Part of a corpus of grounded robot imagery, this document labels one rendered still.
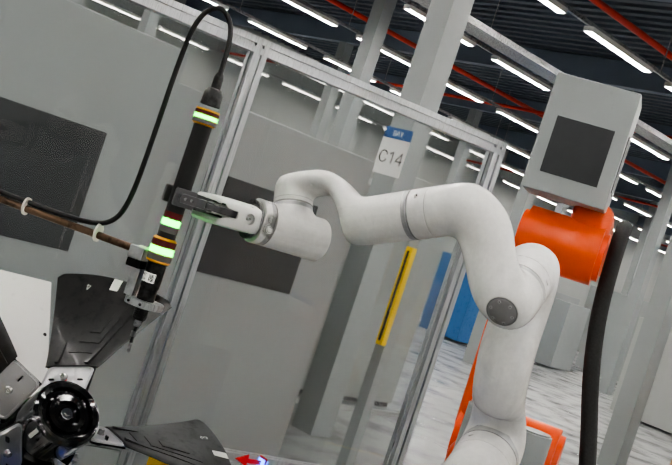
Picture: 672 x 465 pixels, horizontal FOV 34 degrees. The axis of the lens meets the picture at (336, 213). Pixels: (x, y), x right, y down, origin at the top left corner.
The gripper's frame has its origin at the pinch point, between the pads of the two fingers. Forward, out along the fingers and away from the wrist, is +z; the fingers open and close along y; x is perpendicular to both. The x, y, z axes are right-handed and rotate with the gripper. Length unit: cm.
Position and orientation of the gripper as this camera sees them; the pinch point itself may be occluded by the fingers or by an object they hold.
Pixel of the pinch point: (178, 196)
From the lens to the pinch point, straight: 196.8
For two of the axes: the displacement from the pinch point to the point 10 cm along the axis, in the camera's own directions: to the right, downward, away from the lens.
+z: -7.9, -2.6, -5.6
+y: -5.3, -1.7, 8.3
